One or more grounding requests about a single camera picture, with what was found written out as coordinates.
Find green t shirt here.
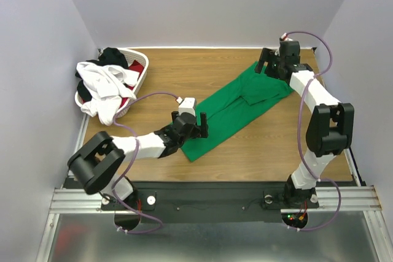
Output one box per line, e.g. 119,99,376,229
182,63,293,162

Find white t shirt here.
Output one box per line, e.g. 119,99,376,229
76,61,139,126

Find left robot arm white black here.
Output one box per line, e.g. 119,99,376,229
68,111,208,209

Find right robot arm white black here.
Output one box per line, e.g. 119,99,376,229
255,34,354,208

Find white plastic laundry basket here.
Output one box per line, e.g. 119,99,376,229
75,48,149,118

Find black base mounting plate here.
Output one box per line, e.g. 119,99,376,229
102,181,319,224

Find black t shirt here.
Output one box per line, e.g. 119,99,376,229
75,47,128,102

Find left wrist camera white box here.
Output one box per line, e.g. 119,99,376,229
176,97,197,116

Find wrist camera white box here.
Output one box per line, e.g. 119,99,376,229
279,33,293,42
176,97,197,116

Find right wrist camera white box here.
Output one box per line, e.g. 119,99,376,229
279,33,293,42

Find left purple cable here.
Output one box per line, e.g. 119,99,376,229
110,91,182,234

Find purple cable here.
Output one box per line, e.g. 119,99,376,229
282,30,341,232
110,91,182,234

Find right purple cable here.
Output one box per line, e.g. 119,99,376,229
282,30,341,232

